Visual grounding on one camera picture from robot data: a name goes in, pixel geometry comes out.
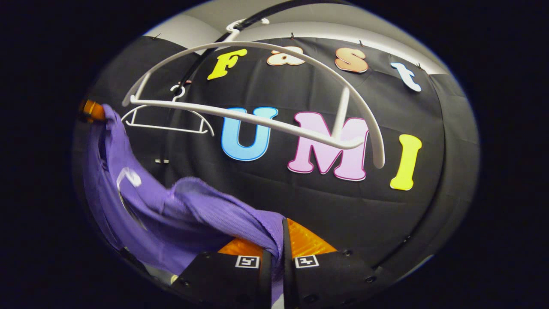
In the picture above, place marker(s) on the purple shirt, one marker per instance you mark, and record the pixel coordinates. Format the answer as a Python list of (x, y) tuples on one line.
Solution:
[(193, 214)]

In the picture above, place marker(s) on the white plastic clothes hanger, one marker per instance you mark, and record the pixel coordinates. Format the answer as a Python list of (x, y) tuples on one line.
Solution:
[(163, 127), (378, 152)]

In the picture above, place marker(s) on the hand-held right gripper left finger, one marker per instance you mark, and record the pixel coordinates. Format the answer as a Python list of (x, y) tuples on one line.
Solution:
[(227, 283)]

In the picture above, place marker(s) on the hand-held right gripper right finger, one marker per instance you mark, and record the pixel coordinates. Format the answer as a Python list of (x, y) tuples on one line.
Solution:
[(330, 279)]

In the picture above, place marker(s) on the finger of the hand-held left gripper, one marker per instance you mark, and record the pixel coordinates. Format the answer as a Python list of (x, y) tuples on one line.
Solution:
[(93, 110)]

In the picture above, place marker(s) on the black clothes rack rail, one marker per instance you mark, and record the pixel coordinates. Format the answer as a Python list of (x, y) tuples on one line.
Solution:
[(257, 17)]

